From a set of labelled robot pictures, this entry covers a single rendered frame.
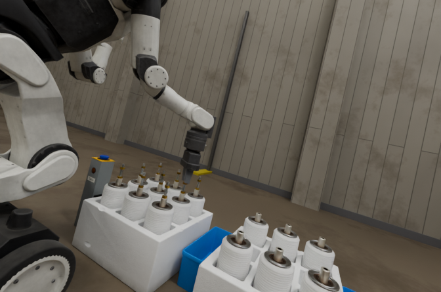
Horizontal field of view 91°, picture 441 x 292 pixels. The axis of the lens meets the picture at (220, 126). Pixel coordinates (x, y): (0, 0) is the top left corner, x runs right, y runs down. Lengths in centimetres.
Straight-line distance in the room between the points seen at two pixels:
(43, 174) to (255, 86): 262
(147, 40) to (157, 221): 60
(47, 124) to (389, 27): 324
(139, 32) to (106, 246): 74
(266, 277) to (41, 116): 78
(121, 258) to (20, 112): 55
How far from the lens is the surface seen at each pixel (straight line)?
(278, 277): 69
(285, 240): 91
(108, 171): 113
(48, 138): 86
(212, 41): 356
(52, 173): 85
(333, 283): 73
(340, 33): 304
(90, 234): 101
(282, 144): 285
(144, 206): 90
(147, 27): 78
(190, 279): 92
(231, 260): 71
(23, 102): 79
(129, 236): 87
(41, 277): 76
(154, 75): 75
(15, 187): 83
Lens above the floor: 55
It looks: 2 degrees up
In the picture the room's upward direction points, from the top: 14 degrees clockwise
